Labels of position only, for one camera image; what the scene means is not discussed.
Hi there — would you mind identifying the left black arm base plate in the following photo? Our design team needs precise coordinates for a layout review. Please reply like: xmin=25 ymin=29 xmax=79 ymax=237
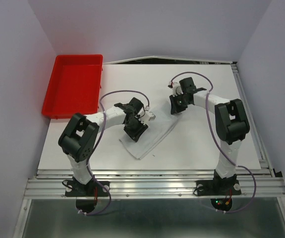
xmin=62 ymin=180 xmax=108 ymax=197

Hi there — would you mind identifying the white fabric skirt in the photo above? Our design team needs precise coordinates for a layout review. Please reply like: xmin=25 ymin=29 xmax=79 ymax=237
xmin=119 ymin=101 xmax=181 ymax=160

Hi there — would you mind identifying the aluminium front rail frame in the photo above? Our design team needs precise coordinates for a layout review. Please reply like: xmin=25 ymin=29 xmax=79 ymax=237
xmin=24 ymin=169 xmax=285 ymax=200

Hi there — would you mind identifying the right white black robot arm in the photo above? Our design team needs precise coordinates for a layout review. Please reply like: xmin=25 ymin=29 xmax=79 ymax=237
xmin=169 ymin=77 xmax=250 ymax=196

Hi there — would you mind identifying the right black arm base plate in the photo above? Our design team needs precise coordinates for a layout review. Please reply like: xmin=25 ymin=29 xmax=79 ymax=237
xmin=196 ymin=179 xmax=242 ymax=196

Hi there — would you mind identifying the red plastic tray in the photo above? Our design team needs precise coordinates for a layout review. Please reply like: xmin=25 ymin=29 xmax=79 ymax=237
xmin=42 ymin=55 xmax=103 ymax=119

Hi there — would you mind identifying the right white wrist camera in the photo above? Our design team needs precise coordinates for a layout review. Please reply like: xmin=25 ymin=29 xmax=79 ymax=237
xmin=168 ymin=81 xmax=183 ymax=97

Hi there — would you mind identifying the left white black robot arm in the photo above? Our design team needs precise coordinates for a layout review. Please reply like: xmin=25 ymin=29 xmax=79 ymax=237
xmin=58 ymin=98 xmax=155 ymax=197

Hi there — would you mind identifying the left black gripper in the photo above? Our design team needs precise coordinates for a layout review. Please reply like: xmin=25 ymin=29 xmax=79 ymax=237
xmin=123 ymin=115 xmax=148 ymax=142

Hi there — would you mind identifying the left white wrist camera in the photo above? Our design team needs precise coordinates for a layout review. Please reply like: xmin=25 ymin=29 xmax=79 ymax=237
xmin=138 ymin=106 xmax=156 ymax=124

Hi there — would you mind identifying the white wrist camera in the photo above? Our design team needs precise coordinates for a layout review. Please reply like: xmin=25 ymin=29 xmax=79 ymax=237
xmin=138 ymin=106 xmax=156 ymax=124
xmin=168 ymin=81 xmax=183 ymax=97

